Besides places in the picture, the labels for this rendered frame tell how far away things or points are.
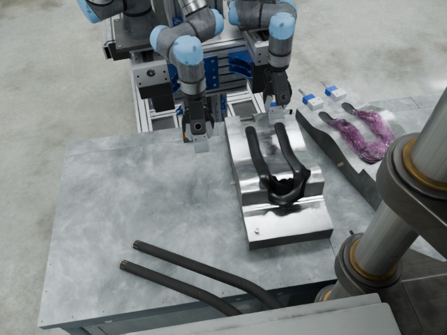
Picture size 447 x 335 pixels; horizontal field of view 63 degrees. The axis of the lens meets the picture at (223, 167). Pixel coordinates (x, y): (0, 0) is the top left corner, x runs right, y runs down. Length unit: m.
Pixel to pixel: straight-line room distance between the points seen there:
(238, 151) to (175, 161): 0.25
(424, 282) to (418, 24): 3.36
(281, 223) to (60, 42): 3.03
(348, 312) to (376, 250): 0.17
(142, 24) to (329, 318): 1.32
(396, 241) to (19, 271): 2.05
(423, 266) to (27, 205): 2.24
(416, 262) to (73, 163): 1.19
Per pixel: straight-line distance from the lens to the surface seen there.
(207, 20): 1.15
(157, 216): 1.25
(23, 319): 2.21
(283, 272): 1.15
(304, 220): 1.16
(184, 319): 1.37
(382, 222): 0.52
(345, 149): 1.33
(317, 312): 0.42
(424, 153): 0.42
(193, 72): 1.03
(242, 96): 2.46
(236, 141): 1.30
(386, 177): 0.44
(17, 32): 4.14
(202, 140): 1.22
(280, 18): 1.18
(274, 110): 1.37
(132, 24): 1.55
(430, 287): 0.67
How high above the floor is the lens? 1.86
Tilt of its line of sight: 52 degrees down
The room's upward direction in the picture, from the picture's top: 4 degrees counter-clockwise
